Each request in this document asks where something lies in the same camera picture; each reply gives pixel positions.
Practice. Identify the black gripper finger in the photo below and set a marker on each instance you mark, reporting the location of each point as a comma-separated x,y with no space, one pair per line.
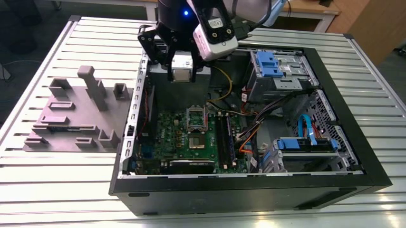
155,47
194,71

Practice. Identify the silver CPU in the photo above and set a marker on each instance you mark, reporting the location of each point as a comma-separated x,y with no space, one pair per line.
182,75

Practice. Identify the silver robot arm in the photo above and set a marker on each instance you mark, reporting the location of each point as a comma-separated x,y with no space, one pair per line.
254,9

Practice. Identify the grey power supply unit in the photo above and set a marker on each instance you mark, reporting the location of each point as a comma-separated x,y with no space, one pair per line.
178,95

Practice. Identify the grey metal drive cage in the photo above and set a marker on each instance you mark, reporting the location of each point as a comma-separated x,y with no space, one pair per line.
285,85

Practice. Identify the black RAM slot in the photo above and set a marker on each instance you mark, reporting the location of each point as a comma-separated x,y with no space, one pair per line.
218,140

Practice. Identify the green motherboard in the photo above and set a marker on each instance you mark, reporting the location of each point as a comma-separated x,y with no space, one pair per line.
171,142

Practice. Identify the installed RAM stick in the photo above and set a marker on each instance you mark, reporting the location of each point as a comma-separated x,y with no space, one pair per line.
230,140

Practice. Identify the black graphics card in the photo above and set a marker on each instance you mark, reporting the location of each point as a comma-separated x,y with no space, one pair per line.
190,166

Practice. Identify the hard disk in blue carrier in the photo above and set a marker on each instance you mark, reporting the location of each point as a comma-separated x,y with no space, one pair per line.
289,145

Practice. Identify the RAM stick with gold contacts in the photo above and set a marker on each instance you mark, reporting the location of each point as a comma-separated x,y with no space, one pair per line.
70,130

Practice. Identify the grey metal disk bay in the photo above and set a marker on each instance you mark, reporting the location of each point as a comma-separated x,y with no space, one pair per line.
275,164

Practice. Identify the grey parts rack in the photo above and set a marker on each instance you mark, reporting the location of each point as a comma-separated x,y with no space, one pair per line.
63,142

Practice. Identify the black PC case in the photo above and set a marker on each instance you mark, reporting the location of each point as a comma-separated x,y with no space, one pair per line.
254,197

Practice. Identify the wooden cabinet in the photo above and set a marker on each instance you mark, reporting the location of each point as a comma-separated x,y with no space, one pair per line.
374,23

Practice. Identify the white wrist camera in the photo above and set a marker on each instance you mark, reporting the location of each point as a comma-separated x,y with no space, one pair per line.
219,28

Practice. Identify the large blue drive bracket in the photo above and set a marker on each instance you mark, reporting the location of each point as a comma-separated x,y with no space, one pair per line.
267,59

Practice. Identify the wooden desk white frame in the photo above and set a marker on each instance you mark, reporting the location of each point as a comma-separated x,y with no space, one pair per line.
310,10

